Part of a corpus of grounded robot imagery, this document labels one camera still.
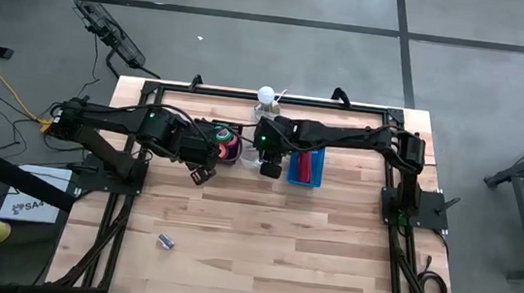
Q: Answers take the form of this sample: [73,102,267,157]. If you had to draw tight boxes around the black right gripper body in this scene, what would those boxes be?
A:
[249,112,303,168]

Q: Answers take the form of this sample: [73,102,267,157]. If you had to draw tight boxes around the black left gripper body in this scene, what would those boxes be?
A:
[143,108,225,171]

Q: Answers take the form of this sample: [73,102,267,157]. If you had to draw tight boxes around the red stapler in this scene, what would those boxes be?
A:
[293,148,315,182]

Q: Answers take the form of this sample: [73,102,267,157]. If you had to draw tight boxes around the clear plastic bin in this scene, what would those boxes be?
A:
[239,107,296,174]

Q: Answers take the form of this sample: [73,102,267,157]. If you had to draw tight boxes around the black plastic basket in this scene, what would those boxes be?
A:
[191,116,247,168]

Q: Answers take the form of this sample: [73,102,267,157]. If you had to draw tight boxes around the white round ball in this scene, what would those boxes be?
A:
[254,84,278,109]

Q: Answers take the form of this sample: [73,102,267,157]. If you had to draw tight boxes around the blue plastic basket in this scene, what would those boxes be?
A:
[285,142,327,189]

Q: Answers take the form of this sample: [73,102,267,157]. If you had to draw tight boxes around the small silver blue cylinder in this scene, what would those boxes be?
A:
[156,232,177,250]

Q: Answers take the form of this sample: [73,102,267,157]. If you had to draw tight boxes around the black diagonal bar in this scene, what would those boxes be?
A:
[0,144,82,214]

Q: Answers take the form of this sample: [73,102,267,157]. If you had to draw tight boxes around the black aluminium table frame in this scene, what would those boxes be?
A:
[45,71,480,293]

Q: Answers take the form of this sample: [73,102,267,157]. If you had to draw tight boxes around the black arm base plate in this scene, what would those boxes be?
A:
[74,149,150,199]
[377,184,454,235]

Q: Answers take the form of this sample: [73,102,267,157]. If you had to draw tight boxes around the yellow extension cable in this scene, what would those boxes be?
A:
[0,44,66,137]

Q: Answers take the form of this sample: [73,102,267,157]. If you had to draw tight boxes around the black coiled cable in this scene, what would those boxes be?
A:
[414,253,454,293]

